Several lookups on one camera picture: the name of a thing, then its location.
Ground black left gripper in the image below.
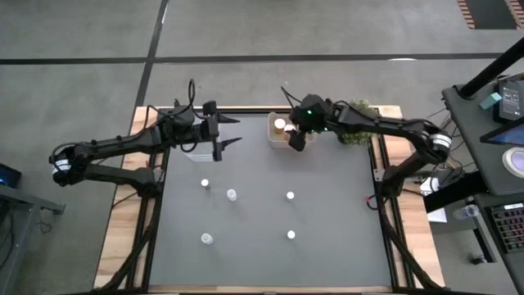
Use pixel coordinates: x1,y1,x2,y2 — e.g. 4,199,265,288
192,100,243,163

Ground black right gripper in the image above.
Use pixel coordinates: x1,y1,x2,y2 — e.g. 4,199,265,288
288,94,332,152

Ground clear plastic bin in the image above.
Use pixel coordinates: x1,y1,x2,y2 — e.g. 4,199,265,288
186,111,222,163

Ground beige plastic bin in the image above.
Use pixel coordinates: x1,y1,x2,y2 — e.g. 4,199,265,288
267,111,318,149

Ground green potted plant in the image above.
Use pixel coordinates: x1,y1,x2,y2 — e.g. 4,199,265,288
338,98,373,147

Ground white power adapter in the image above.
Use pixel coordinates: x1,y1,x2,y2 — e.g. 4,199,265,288
419,175,441,196

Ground grey table mat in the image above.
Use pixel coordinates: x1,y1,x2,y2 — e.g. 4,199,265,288
149,112,393,288

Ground white paper sheet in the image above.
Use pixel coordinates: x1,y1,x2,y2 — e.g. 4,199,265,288
425,207,449,225

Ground dark grey desk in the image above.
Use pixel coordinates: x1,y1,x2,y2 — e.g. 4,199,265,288
474,192,524,295
440,73,524,197

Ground small teal box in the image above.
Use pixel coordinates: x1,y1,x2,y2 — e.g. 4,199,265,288
479,92,503,111

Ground clear water bottle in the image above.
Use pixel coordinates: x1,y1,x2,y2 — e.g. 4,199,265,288
452,203,481,220

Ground black pole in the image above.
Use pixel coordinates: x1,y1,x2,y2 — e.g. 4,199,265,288
457,36,524,99

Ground tablet with blue screen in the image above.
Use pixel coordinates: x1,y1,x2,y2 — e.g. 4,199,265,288
479,122,524,147

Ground dark rug striped edges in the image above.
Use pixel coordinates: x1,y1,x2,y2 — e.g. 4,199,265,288
456,0,524,30

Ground round white device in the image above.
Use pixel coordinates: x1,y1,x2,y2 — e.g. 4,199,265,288
502,146,524,179

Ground grey metal desk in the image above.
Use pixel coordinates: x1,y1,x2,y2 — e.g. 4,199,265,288
0,184,66,295

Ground black device blue light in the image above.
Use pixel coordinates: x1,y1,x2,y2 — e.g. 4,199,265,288
0,162,22,188

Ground backlit keyboard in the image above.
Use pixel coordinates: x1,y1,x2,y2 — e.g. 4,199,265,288
486,203,524,254

